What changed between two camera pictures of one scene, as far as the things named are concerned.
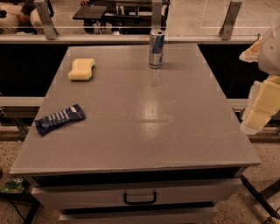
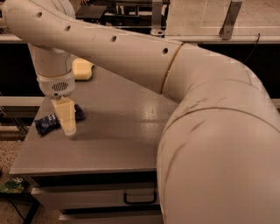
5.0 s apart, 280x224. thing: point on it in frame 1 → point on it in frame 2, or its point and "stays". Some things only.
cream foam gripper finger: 263,102 → 56,87
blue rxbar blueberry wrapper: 68,115 stays
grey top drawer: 139,194 stays
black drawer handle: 139,202 stays
